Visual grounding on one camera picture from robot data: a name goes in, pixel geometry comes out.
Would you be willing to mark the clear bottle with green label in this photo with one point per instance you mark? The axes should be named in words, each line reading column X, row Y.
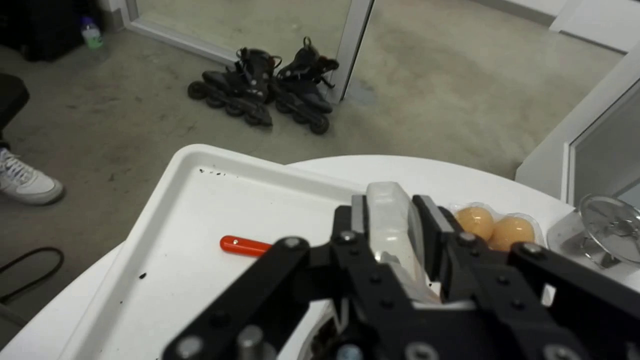
column 93, row 32

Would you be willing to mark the small steel pot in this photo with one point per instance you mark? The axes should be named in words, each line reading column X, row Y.
column 610, row 227

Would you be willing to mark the white sneaker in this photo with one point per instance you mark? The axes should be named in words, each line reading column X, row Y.
column 27, row 180

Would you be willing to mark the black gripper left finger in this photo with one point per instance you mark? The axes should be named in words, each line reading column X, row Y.
column 281, row 293

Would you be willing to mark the white door with glass panel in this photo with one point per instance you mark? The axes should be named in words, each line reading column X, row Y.
column 592, row 140

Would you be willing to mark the white framed glass partition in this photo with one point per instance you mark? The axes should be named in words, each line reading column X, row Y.
column 356, row 41

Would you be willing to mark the black bag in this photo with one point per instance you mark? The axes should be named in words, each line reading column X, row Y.
column 46, row 27

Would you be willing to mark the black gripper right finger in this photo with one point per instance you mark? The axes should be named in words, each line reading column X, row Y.
column 492, row 286

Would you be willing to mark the dark trouser leg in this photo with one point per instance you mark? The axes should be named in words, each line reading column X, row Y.
column 11, row 106

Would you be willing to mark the white plastic tray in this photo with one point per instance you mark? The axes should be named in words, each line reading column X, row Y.
column 201, row 213

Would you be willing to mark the clear pack of brown eggs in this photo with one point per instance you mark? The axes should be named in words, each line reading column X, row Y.
column 497, row 229

